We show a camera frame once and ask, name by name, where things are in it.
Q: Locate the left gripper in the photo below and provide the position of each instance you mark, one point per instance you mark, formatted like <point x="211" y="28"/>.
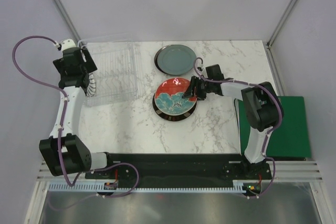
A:
<point x="88" y="65"/>

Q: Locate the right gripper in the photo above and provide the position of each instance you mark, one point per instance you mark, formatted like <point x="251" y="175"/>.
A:
<point x="195" y="82"/>

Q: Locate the red plate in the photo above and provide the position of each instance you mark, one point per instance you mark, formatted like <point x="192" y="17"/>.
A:
<point x="172" y="86"/>

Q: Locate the black striped rim plate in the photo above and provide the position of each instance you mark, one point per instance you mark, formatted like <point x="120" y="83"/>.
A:
<point x="173" y="117"/>

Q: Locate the teal green plate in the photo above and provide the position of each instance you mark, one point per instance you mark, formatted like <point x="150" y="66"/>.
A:
<point x="179" y="58"/>

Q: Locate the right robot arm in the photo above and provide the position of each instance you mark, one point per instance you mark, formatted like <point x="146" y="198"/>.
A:
<point x="263" y="109"/>

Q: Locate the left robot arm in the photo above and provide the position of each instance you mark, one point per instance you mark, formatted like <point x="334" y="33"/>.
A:
<point x="64" y="152"/>

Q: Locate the white black radial plate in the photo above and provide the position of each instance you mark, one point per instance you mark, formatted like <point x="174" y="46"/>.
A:
<point x="92" y="86"/>

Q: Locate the green binder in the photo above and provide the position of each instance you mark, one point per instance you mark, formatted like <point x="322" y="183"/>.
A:
<point x="289" y="140"/>

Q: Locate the white wire dish rack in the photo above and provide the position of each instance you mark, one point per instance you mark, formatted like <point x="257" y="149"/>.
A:
<point x="116" y="76"/>

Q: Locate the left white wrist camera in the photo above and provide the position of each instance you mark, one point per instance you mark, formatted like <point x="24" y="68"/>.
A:
<point x="65" y="44"/>

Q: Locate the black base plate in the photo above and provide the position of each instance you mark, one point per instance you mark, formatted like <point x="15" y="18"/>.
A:
<point x="181" y="170"/>

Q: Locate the white cable duct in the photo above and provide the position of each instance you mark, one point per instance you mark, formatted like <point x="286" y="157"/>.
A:
<point x="109" y="186"/>

